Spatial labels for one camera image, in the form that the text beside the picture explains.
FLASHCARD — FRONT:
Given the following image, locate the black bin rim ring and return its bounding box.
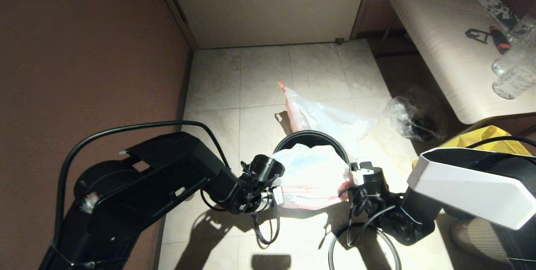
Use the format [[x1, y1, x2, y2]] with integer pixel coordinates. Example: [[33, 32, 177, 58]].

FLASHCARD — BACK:
[[328, 222, 402, 270]]

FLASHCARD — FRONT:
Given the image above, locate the new white plastic bag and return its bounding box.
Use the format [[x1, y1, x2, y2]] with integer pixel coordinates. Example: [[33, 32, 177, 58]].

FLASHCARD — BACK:
[[270, 144, 354, 211]]

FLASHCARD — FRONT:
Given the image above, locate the used red-printed trash bag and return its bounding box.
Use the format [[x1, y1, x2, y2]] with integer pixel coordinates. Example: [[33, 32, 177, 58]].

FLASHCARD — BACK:
[[278, 80, 377, 145]]

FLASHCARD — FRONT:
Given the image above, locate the black round trash bin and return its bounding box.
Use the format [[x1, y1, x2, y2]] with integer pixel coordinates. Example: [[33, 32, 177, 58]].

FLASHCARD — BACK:
[[273, 130, 350, 166]]

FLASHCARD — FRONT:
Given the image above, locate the crumpled clear plastic bag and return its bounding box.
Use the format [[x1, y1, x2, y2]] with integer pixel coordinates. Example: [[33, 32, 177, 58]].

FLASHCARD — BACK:
[[383, 96, 444, 143]]

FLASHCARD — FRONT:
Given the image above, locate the yellow shopping bag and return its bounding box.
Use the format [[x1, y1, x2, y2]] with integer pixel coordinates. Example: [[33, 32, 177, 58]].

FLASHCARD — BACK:
[[412, 126, 532, 170]]

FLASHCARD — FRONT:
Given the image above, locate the black cylindrical left wrist motor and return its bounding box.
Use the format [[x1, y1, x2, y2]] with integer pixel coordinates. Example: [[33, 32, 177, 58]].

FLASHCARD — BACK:
[[250, 154, 285, 183]]

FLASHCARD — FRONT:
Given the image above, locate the dark robot chest edge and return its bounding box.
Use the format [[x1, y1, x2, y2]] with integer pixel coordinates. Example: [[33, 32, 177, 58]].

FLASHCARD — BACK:
[[251, 255, 291, 270]]

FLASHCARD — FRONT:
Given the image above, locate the beige ribbed cushion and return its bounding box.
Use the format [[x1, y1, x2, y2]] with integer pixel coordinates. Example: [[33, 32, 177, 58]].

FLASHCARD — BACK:
[[450, 216, 509, 264]]

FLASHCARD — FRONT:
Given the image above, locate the black metal table leg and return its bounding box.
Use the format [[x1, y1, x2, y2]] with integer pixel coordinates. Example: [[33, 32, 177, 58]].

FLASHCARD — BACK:
[[374, 14, 398, 58]]

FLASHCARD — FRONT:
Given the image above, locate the clear plastic bottle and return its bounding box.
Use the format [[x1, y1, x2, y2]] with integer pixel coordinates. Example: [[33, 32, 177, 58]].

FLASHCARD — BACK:
[[493, 65, 536, 100], [492, 31, 536, 77], [509, 8, 536, 44]]

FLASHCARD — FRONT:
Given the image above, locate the beige wood-grain table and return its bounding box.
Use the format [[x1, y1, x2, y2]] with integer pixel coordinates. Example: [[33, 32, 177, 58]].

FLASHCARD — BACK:
[[390, 0, 536, 125]]

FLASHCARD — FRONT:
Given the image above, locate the white cabinet panel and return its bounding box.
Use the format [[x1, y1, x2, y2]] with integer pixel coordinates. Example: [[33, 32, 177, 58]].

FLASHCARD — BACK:
[[163, 0, 371, 49]]

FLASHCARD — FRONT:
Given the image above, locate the black clip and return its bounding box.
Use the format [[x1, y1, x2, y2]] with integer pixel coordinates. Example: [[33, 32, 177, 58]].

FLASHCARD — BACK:
[[466, 29, 490, 45]]

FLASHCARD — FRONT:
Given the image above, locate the red black hand tool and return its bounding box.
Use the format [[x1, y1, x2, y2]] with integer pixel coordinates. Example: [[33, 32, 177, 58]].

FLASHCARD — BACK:
[[490, 26, 512, 55]]

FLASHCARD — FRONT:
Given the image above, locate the blue white printed paper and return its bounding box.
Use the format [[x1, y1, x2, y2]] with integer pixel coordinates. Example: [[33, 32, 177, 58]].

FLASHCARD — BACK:
[[477, 0, 522, 32]]

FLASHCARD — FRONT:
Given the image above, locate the thin black right camera cable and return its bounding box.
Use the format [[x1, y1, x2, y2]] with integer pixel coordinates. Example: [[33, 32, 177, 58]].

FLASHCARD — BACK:
[[345, 201, 398, 247]]

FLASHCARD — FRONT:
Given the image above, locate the black cylindrical right wrist camera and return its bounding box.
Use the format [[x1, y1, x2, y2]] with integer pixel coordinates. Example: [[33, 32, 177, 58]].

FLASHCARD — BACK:
[[350, 161, 391, 197]]

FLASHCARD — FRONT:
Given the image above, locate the black left wrist camera cable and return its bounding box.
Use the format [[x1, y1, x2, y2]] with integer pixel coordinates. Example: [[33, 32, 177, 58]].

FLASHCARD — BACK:
[[250, 195, 281, 245]]

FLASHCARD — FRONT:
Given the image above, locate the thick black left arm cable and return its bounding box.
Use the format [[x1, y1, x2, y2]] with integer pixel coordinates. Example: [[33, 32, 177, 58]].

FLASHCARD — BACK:
[[54, 120, 231, 245]]

